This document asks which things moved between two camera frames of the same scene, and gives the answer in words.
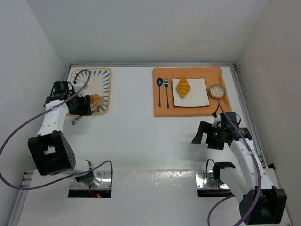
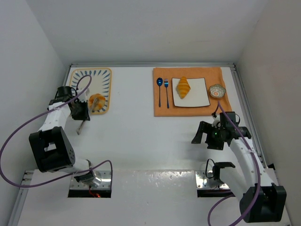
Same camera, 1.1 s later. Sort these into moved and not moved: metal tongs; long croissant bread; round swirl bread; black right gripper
Moved: metal tongs
Not moved: long croissant bread; black right gripper; round swirl bread
